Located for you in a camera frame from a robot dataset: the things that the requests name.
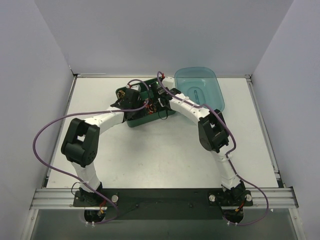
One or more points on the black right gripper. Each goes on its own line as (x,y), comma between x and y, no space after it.
(155,95)

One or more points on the aluminium front rail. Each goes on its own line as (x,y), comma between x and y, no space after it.
(65,199)

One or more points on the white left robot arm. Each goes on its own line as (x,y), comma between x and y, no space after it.
(80,145)

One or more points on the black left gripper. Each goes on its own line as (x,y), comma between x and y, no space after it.
(139,99)

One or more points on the green compartment organizer box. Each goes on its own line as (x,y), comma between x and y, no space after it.
(144,94)

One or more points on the red white rolled tie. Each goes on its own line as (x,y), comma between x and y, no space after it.
(152,108)

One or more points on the beige rolled tie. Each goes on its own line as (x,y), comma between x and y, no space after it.
(120,94)

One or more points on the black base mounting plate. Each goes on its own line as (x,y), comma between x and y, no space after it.
(157,211)

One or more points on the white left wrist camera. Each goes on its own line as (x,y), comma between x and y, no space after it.
(135,87)

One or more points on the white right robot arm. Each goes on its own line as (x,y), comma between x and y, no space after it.
(213,134)

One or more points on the teal transparent plastic tub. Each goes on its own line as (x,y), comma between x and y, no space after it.
(200,84)

